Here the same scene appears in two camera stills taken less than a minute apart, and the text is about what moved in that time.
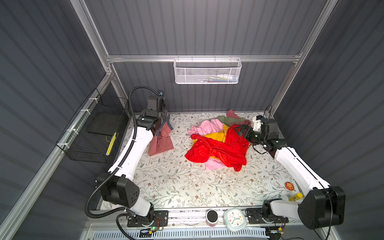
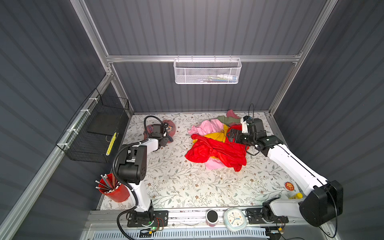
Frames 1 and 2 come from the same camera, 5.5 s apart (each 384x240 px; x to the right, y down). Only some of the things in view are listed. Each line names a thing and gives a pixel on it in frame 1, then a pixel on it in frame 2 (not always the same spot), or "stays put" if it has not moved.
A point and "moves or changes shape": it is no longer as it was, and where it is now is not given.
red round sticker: x=289 y=186 stays put
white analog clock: x=235 y=219 stays put
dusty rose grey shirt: x=162 y=141 moves or changes shape
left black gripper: x=164 y=113 to x=164 y=140
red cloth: x=232 y=151 stays put
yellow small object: x=298 y=196 stays put
